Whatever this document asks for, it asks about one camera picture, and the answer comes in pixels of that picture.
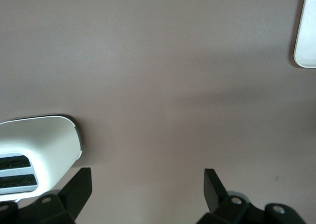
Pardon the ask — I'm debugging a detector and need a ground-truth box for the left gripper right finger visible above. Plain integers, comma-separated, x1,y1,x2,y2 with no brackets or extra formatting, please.
198,168,263,224

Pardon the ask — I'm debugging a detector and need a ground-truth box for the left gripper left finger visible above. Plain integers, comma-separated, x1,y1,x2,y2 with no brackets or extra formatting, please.
18,167,93,224

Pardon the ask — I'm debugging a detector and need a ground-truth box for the cream two-slot toaster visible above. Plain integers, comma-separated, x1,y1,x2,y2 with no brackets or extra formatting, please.
0,114,83,203

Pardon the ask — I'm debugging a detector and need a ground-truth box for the brown table mat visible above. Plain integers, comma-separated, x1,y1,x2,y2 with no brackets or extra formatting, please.
0,0,316,224

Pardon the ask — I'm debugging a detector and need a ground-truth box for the cream rectangular rabbit tray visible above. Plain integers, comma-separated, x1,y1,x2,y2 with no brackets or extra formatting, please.
293,0,316,69

